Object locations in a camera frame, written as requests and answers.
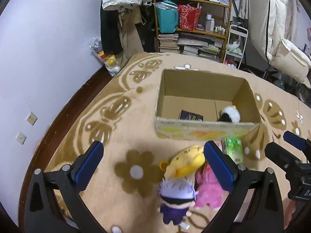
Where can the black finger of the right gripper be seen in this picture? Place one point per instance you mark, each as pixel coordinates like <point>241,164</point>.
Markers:
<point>280,156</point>

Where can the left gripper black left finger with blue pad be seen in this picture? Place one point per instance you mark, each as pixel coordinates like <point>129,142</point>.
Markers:
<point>53,202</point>

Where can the wooden shelf unit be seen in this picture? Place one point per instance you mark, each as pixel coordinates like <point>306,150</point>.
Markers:
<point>210,38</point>

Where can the yellow dog plush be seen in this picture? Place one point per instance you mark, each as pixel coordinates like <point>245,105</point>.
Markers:
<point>184,163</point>

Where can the beige floral blanket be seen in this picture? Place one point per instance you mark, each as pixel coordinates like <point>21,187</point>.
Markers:
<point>123,191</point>

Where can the lower wall socket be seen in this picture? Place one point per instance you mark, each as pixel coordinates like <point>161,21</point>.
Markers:
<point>21,138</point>

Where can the white black fluffy plush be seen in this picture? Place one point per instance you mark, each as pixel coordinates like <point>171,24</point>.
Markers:
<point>229,114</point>

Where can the white metal cart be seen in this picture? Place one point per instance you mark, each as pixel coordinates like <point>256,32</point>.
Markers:
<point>236,45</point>

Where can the beige coat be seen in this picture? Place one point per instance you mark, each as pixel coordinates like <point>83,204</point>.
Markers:
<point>129,36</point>

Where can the teal bag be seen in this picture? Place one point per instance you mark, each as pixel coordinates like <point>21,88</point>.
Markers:
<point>168,16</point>

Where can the black tissue pack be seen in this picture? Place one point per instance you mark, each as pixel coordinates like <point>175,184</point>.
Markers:
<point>186,115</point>

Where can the pink plush toy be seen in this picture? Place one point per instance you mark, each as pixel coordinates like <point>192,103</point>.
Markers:
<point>209,189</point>

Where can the white padded chair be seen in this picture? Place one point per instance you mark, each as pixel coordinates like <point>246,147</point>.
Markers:
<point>267,24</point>

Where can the plastic bag with toys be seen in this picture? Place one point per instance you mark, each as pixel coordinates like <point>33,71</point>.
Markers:
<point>109,61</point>

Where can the wall socket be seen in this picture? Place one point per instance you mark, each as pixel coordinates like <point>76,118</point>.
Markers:
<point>32,118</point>
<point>21,138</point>

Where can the upper wall socket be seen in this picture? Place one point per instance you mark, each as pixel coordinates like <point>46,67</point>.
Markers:
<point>32,118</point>

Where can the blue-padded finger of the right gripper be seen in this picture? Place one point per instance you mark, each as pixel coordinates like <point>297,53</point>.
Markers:
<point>295,140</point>

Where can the white-haired doll plush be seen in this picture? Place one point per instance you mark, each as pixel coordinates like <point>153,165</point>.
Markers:
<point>177,196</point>

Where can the open cardboard box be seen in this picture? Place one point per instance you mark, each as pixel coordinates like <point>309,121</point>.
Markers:
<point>204,93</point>

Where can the stack of books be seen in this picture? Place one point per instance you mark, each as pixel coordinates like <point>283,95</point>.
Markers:
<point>168,43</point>

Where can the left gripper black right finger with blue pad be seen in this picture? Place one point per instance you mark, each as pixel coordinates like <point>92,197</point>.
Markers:
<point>254,202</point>

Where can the green tissue pack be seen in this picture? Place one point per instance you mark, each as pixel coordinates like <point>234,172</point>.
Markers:
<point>233,148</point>

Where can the red patterned bag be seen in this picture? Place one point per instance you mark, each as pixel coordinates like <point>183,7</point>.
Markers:
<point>188,17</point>

